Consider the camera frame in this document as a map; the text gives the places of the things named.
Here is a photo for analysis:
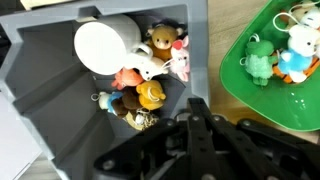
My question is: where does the blue and white doll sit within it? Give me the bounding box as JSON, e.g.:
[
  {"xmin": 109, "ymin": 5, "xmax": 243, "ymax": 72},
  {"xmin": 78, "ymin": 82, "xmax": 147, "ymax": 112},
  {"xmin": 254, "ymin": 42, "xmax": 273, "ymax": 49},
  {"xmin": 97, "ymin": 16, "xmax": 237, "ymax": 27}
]
[{"xmin": 91, "ymin": 91, "xmax": 124, "ymax": 116}]

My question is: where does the pink and white bunny doll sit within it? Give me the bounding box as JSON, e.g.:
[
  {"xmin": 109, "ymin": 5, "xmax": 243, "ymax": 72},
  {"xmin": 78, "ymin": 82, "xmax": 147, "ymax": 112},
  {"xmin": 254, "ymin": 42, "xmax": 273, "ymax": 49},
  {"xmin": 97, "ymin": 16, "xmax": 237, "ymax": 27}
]
[{"xmin": 169, "ymin": 35, "xmax": 190, "ymax": 83}]

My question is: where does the orange striped tiger doll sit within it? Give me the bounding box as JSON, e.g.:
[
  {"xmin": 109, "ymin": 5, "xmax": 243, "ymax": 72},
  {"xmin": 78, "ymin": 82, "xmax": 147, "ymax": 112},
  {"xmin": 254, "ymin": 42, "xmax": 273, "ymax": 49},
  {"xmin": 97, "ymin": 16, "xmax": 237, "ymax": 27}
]
[{"xmin": 272, "ymin": 56, "xmax": 320, "ymax": 84}]

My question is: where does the dark brown doll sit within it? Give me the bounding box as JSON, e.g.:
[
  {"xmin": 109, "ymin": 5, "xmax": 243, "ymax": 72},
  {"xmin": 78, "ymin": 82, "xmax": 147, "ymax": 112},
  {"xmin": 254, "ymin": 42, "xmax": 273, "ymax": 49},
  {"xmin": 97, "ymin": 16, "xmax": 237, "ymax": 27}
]
[{"xmin": 111, "ymin": 87, "xmax": 144, "ymax": 119}]

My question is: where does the green bowl holding dolls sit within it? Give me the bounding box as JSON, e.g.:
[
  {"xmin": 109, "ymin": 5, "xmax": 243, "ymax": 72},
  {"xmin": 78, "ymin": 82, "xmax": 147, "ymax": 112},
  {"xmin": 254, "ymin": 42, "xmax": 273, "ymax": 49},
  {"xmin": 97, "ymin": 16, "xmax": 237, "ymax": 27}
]
[{"xmin": 219, "ymin": 0, "xmax": 320, "ymax": 133}]

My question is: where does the green frog doll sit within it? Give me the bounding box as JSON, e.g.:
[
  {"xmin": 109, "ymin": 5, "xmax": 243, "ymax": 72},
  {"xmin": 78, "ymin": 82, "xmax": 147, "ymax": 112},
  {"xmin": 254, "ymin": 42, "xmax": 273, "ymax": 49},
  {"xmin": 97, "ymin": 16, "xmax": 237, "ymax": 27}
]
[{"xmin": 239, "ymin": 33, "xmax": 279, "ymax": 87}]

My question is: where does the cream white doll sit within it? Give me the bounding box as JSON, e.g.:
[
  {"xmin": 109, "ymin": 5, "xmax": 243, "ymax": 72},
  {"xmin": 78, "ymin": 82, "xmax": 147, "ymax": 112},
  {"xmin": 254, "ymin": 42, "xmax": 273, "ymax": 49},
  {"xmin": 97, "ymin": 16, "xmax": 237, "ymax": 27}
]
[{"xmin": 273, "ymin": 0, "xmax": 320, "ymax": 31}]

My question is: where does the yellow bear doll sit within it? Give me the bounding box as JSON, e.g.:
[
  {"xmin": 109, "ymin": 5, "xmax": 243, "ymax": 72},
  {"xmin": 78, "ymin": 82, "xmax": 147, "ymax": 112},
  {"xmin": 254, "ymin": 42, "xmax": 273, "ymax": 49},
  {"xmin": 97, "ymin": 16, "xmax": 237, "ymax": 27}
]
[{"xmin": 135, "ymin": 79, "xmax": 167, "ymax": 111}]

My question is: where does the grey plastic storage bin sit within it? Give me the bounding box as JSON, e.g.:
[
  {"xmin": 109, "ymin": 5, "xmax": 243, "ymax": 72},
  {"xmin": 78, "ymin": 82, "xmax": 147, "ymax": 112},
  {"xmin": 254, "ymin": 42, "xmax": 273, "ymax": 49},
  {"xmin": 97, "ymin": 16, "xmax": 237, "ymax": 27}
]
[{"xmin": 0, "ymin": 0, "xmax": 211, "ymax": 180}]

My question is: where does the white ceramic mug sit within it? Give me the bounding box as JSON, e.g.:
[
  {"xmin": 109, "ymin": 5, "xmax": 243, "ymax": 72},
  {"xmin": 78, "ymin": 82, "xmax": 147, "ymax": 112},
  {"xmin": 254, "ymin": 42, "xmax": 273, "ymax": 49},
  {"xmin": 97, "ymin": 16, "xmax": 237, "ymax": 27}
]
[{"xmin": 73, "ymin": 14, "xmax": 154, "ymax": 76}]

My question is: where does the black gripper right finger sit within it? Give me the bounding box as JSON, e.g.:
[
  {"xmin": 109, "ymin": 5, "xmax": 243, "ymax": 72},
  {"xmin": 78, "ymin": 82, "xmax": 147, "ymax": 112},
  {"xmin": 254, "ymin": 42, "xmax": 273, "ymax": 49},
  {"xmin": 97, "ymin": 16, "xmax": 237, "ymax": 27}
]
[{"xmin": 198, "ymin": 97, "xmax": 320, "ymax": 180}]

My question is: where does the brown bear doll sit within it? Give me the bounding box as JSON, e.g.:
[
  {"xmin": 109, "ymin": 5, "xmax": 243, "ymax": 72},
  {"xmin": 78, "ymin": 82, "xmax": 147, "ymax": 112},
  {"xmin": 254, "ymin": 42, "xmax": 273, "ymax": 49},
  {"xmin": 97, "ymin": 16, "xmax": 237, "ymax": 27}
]
[{"xmin": 145, "ymin": 24, "xmax": 184, "ymax": 63}]

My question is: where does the white animal doll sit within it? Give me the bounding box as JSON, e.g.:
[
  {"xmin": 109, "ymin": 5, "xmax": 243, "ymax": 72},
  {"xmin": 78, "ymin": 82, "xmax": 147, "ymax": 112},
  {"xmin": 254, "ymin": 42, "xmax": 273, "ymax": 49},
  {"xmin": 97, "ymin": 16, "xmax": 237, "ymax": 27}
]
[{"xmin": 124, "ymin": 53, "xmax": 169, "ymax": 82}]

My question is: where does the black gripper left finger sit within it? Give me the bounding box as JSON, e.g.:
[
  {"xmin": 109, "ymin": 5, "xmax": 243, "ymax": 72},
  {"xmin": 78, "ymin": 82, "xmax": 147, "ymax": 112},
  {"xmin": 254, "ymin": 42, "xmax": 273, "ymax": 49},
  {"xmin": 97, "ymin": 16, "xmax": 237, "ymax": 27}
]
[{"xmin": 93, "ymin": 97, "xmax": 201, "ymax": 180}]

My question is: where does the white bear doll blue shirt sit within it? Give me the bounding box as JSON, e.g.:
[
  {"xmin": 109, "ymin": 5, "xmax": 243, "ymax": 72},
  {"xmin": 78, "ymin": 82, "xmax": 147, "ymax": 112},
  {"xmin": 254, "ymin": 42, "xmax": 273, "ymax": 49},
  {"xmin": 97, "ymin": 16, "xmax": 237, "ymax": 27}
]
[{"xmin": 277, "ymin": 24, "xmax": 320, "ymax": 84}]

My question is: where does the beige spotted doll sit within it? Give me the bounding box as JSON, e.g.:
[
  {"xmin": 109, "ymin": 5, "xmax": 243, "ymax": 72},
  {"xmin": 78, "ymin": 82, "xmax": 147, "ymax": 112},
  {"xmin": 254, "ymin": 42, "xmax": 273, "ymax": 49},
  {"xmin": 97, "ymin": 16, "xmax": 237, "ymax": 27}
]
[{"xmin": 126, "ymin": 108, "xmax": 160, "ymax": 132}]

